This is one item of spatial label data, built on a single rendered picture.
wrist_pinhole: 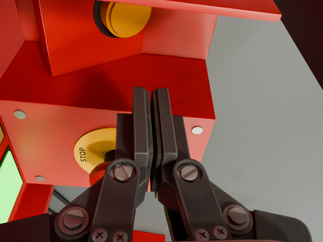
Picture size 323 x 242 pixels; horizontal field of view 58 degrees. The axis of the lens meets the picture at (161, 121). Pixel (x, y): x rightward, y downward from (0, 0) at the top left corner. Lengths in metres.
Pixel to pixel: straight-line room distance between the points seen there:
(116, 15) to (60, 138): 0.10
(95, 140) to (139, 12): 0.10
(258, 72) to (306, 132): 0.46
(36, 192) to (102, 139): 1.30
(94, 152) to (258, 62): 0.99
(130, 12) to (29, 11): 0.09
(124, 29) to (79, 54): 0.04
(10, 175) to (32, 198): 1.25
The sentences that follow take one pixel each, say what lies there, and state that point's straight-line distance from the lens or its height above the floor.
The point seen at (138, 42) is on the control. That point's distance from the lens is 0.26.
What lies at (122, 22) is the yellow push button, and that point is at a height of 0.73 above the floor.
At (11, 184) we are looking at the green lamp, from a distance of 0.27.
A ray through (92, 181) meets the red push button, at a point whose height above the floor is 0.81.
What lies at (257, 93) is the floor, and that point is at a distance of 1.27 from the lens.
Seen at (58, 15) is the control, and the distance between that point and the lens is 0.22.
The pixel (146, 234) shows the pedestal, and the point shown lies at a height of 0.02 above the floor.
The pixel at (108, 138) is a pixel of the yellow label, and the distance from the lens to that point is 0.23.
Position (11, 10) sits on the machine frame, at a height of 0.40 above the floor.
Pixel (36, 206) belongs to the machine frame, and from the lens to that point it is 1.49.
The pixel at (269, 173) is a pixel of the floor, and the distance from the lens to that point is 1.75.
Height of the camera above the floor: 0.93
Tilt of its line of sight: 44 degrees down
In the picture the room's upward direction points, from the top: 179 degrees counter-clockwise
